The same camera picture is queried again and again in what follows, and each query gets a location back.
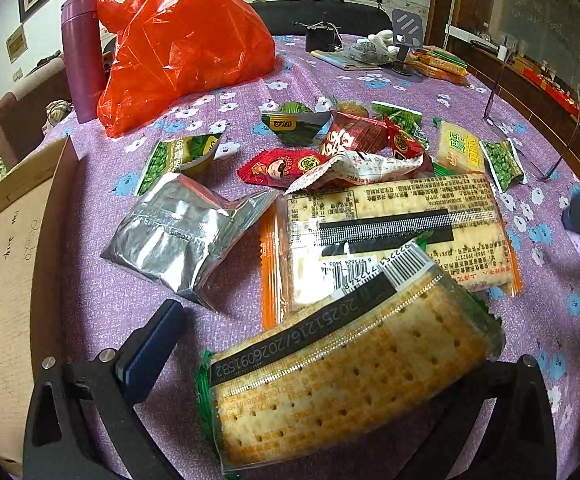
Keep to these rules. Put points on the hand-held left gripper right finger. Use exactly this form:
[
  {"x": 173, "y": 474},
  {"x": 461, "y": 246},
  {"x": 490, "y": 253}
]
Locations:
[{"x": 510, "y": 375}]

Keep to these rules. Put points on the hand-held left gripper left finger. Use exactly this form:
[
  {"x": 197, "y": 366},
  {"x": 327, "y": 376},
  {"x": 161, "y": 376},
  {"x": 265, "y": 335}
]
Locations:
[{"x": 155, "y": 340}]

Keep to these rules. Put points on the green pea snack packet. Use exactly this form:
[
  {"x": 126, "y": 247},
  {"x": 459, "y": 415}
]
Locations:
[
  {"x": 502, "y": 165},
  {"x": 402, "y": 115},
  {"x": 175, "y": 160}
]

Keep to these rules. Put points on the silver foil packet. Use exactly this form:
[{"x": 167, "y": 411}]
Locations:
[{"x": 180, "y": 230}]

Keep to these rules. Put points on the yellow cracker packet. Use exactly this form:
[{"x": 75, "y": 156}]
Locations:
[{"x": 457, "y": 147}]

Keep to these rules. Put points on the cardboard box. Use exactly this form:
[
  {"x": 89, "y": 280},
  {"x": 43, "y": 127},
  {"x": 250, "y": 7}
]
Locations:
[{"x": 5, "y": 285}]

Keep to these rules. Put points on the green-edged cracker packet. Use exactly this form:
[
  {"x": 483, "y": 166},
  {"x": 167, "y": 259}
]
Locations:
[{"x": 350, "y": 370}]

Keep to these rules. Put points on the orange-edged cracker packet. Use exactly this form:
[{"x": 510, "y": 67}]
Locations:
[{"x": 395, "y": 205}]

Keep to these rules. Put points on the brown snack packet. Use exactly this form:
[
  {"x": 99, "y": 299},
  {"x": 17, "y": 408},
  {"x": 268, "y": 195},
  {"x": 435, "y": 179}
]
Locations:
[{"x": 355, "y": 135}]

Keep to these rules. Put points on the purple floral tablecloth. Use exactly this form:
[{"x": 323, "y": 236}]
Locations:
[{"x": 540, "y": 280}]

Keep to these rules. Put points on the small red snack packet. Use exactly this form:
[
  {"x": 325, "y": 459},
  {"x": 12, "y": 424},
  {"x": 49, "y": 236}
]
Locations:
[{"x": 402, "y": 142}]

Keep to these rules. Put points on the dark wooden cabinet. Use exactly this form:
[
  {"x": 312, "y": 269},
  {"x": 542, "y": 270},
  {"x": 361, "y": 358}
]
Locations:
[{"x": 520, "y": 20}]

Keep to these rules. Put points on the orange cracker packet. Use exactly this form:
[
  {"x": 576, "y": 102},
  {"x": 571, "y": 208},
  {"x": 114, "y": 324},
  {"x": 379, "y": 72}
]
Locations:
[{"x": 435, "y": 76}]

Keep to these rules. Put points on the green-topped cracker packet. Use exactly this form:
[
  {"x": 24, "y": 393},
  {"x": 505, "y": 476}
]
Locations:
[{"x": 447, "y": 60}]

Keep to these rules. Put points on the white red snack packet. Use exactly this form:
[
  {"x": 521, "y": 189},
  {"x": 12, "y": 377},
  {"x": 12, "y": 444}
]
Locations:
[{"x": 365, "y": 167}]

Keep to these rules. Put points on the checkered cloth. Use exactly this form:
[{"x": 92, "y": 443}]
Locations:
[{"x": 59, "y": 112}]

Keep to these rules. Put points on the dark green snack packet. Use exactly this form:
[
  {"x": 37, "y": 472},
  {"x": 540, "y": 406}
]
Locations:
[{"x": 292, "y": 125}]

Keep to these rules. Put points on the grey phone stand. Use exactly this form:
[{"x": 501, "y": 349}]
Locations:
[{"x": 408, "y": 25}]

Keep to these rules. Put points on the brown armchair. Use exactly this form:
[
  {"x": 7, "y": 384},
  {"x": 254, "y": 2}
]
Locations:
[{"x": 15, "y": 105}]

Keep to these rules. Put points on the white gloves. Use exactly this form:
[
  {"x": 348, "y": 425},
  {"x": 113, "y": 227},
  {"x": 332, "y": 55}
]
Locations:
[{"x": 381, "y": 37}]

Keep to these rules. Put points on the clear bag with dark contents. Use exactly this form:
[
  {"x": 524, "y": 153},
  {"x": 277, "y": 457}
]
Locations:
[{"x": 367, "y": 52}]

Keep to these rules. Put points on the orange plastic bag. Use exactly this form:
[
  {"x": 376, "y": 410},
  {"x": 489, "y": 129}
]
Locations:
[{"x": 185, "y": 55}]

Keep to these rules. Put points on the book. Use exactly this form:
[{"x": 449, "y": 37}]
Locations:
[{"x": 345, "y": 62}]

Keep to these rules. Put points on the purple thermos bottle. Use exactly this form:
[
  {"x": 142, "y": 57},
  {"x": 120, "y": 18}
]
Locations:
[{"x": 82, "y": 55}]

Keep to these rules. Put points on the small black box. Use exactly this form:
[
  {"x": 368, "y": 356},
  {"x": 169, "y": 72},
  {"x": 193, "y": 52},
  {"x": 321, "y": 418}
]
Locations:
[{"x": 320, "y": 37}]

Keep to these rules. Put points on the black sofa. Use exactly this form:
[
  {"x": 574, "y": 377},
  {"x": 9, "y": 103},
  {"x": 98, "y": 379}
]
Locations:
[{"x": 290, "y": 17}]

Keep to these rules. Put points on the white wall socket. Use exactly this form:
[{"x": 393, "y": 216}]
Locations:
[{"x": 17, "y": 75}]

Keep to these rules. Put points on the yellow wall sign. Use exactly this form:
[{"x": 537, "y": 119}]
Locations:
[{"x": 17, "y": 44}]

